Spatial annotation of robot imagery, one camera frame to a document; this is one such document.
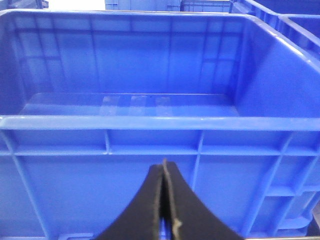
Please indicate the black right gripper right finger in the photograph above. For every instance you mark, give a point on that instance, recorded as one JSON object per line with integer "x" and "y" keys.
{"x": 185, "y": 216}

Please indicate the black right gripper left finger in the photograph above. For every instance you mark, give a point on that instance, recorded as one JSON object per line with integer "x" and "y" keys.
{"x": 140, "y": 220}

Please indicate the right blue plastic crate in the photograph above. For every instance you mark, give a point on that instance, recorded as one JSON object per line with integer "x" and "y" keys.
{"x": 89, "y": 100}

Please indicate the blue plastic crate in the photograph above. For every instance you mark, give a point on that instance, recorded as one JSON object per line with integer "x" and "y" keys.
{"x": 89, "y": 100}
{"x": 298, "y": 20}

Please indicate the far right blue crate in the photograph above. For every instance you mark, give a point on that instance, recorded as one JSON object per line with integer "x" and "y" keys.
{"x": 220, "y": 6}

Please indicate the left blue plastic crate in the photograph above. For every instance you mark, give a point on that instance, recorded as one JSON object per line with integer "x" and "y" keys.
{"x": 298, "y": 20}

